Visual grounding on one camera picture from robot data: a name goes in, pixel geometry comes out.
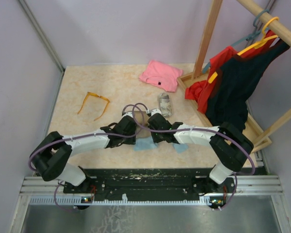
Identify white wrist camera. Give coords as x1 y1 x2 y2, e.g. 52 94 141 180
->
147 108 162 117
122 111 133 117

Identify red shirt hanging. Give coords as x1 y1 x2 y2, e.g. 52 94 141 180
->
185 30 275 114

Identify dark navy shirt hanging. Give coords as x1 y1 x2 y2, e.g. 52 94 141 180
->
205 39 290 132

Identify brown striped glasses case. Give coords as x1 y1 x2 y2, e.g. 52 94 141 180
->
134 111 151 139

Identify orange sunglasses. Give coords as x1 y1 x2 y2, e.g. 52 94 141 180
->
77 92 111 121

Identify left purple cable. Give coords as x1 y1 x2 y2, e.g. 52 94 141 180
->
29 104 151 213

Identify folded pink shirt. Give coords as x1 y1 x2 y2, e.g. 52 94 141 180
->
139 60 183 92

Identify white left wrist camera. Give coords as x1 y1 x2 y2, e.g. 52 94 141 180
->
122 111 133 117

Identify light blue cloth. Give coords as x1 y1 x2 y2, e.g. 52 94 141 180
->
133 137 158 151
173 144 189 153

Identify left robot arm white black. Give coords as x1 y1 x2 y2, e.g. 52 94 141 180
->
29 113 137 193

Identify map print glasses case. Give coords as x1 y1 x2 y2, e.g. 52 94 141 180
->
157 93 173 118

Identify wooden clothes rack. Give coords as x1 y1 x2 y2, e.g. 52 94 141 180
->
177 0 291 152

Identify yellow hanger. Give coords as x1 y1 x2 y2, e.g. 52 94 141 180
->
203 17 279 83

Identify teal hanger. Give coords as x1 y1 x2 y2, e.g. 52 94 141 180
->
201 9 270 74

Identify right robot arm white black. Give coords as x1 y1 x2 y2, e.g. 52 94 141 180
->
147 113 254 192

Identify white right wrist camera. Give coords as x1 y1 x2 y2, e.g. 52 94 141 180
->
147 108 162 117

